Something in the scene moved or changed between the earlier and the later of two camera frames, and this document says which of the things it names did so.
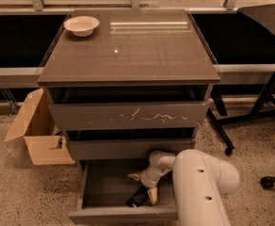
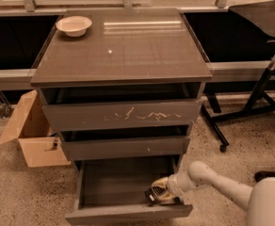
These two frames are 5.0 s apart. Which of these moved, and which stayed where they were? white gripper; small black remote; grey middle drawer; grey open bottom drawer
Moved: small black remote; white gripper
Stayed: grey open bottom drawer; grey middle drawer
